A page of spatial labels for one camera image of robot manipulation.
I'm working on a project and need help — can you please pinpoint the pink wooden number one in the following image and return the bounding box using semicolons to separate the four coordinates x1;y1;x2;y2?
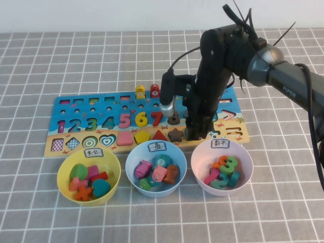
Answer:
204;168;221;186

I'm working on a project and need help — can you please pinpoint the red wooden number seven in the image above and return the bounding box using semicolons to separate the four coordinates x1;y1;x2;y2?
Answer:
150;111;164;127

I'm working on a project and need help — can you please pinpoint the orange wooden rhombus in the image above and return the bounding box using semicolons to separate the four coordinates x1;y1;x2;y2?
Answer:
69;177;84;192

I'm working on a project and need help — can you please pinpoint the brown wooden number eight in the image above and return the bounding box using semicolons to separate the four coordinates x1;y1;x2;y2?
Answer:
167;113;180;126

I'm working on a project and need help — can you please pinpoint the colourful wooden puzzle board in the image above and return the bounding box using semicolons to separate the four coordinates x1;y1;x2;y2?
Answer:
43;85;250;159

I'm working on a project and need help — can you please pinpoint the teal wooden number two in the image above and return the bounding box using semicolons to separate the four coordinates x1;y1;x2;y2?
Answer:
209;172;230;189

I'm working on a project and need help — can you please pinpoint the paper label on pink bowl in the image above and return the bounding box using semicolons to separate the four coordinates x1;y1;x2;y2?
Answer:
211;138;230;149

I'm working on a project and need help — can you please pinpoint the blue plastic bowl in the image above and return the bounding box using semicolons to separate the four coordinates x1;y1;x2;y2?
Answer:
125;141;187;198

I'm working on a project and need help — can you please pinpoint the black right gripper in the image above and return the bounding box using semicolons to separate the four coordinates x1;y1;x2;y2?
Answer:
185;74;230;141

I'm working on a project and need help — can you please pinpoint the brown wooden star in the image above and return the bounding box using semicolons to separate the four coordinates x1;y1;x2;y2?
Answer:
168;128;184;143

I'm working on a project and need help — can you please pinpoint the magenta wooden fish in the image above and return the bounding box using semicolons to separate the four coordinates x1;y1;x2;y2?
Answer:
133;159;152;180

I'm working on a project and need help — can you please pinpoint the orange wooden plus sign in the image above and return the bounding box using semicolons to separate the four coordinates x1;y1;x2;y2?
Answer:
74;186;92;202

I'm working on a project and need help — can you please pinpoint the green wooden number three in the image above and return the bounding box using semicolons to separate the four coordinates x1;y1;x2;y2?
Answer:
219;156;238;177

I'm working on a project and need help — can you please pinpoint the orange wooden number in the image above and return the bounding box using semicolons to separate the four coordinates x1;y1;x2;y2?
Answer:
212;155;228;170

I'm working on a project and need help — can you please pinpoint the paper label on blue bowl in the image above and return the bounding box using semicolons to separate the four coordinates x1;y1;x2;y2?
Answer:
148;141;167;153

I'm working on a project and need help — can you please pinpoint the pink wooden trapezoid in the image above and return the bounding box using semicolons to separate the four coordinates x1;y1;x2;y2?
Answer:
116;131;134;147

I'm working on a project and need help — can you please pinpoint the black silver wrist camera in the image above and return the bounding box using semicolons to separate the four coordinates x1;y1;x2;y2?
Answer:
159;70;188;117

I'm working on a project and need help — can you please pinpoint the teal wooden fish two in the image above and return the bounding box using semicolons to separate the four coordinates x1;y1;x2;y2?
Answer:
154;155;170;169

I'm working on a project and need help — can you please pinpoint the magenta wooden rectangle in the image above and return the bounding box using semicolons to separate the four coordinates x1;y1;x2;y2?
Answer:
87;166;100;179

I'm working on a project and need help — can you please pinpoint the orange wooden fish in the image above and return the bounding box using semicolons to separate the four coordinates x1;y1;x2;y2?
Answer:
161;164;180;185

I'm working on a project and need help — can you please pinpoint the red wooden piece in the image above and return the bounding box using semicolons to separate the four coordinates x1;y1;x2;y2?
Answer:
90;171;109;183

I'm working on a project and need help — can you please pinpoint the green wooden circle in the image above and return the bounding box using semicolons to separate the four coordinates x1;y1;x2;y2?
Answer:
70;164;89;180

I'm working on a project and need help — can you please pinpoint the paper label on yellow bowl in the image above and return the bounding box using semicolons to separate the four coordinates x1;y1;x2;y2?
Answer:
84;148;104;159

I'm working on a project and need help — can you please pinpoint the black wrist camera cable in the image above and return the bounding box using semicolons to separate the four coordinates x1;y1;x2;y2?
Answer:
169;0;324;190

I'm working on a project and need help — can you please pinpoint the yellow plastic bowl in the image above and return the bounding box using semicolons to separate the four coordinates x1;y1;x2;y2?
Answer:
57;148;122;206

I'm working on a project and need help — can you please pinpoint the red wooden fish seven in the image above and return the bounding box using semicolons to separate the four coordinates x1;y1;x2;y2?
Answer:
149;84;161;98

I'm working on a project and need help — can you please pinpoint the grey checked tablecloth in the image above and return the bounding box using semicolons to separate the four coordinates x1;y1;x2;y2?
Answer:
0;29;324;243

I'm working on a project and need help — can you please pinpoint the dark teal wooden square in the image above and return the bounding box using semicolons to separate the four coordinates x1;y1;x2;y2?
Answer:
184;127;203;142

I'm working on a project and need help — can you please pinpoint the red wooden triangle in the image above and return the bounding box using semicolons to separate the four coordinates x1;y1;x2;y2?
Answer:
151;130;168;142

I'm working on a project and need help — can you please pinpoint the pink wooden fish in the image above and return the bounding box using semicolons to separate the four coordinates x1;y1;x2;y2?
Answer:
151;166;167;182

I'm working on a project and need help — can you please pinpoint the yellow wooden pentagon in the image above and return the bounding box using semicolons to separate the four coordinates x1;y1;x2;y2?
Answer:
134;131;151;145

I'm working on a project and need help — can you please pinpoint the dark teal wooden number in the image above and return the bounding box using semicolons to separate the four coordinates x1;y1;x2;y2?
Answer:
227;171;241;188

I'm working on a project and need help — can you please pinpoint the green wooden fish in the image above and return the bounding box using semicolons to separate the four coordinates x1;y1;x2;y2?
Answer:
138;178;160;191

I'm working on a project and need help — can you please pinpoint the pink wooden number five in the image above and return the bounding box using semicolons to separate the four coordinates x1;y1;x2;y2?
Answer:
118;112;135;129

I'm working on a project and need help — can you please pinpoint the black zip tie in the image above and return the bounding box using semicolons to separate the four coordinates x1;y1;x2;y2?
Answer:
274;21;297;47

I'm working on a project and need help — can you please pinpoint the pink plastic bowl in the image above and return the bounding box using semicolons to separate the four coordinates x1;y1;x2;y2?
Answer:
190;139;254;197

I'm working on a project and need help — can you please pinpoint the yellow wooden number six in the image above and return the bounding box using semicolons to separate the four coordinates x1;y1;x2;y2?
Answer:
135;112;149;128

